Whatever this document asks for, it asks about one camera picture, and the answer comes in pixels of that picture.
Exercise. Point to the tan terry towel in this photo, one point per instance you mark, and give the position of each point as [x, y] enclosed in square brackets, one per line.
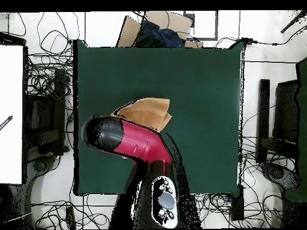
[148, 112]

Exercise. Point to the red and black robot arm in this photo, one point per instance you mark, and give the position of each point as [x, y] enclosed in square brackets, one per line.
[144, 141]

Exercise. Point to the white flat panel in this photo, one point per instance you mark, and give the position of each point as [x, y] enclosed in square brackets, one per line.
[10, 107]

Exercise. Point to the dark green table cloth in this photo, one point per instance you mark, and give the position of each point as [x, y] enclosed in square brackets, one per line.
[203, 95]

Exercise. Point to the dark blue garment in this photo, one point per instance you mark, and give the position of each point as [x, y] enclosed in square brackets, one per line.
[165, 37]

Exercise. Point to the brown cardboard box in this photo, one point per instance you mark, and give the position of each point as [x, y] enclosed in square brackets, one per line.
[129, 33]

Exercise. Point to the black equipment stand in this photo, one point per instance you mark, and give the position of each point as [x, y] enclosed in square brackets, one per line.
[58, 107]

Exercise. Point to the black rectangular box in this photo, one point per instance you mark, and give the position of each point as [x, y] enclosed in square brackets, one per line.
[237, 203]

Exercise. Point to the grey wheeled base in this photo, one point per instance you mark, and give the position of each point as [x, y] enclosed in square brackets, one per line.
[278, 173]
[40, 165]

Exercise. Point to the black power strip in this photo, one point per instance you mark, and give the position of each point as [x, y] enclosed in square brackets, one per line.
[70, 216]

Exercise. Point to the black corner clamp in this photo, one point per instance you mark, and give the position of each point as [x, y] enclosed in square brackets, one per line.
[248, 40]

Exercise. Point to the green cloth covered object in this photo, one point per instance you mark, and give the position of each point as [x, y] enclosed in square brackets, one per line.
[302, 119]

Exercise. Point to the black rod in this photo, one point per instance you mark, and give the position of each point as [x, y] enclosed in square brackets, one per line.
[292, 22]

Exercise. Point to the black chair frame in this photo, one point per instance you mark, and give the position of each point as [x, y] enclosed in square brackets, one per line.
[263, 107]

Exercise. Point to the black square floor frame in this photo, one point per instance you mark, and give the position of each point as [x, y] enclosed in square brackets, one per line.
[216, 26]

